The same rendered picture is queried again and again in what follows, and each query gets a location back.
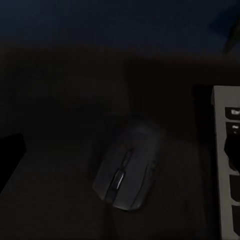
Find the keyboard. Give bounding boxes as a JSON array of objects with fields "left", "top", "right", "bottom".
[{"left": 210, "top": 85, "right": 240, "bottom": 240}]

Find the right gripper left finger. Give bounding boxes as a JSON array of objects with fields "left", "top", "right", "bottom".
[{"left": 0, "top": 133, "right": 26, "bottom": 193}]

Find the monitor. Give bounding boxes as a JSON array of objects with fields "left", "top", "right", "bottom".
[{"left": 229, "top": 15, "right": 240, "bottom": 39}]

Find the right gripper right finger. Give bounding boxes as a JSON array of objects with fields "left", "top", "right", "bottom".
[{"left": 224, "top": 133, "right": 240, "bottom": 173}]

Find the mouse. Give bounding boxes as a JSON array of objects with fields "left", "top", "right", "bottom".
[{"left": 91, "top": 117, "right": 167, "bottom": 210}]

